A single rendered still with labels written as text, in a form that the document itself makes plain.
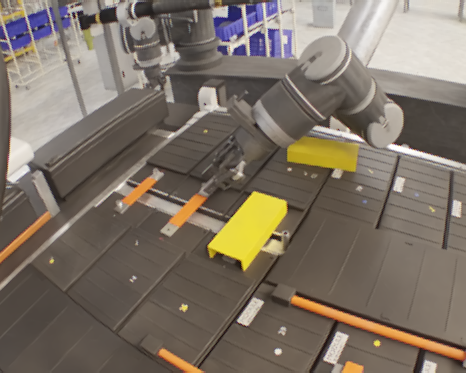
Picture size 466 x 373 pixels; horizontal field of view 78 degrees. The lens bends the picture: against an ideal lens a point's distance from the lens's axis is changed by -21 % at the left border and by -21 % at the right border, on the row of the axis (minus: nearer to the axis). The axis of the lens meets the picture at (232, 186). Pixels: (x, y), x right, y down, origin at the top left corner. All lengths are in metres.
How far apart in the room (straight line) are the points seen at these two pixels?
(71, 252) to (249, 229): 0.36
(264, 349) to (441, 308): 0.28
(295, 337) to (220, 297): 0.14
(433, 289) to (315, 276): 0.20
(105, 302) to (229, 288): 0.21
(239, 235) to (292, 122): 0.21
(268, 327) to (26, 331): 0.41
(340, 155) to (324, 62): 0.26
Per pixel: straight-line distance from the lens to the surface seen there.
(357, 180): 0.77
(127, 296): 0.60
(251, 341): 0.52
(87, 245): 0.72
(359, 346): 0.52
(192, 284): 0.59
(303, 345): 0.51
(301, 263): 0.59
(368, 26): 0.84
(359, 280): 0.57
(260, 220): 0.64
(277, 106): 0.62
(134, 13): 0.93
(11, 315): 0.69
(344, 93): 0.62
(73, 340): 0.59
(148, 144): 1.00
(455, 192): 0.82
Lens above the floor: 1.47
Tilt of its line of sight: 38 degrees down
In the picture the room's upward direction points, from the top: 8 degrees counter-clockwise
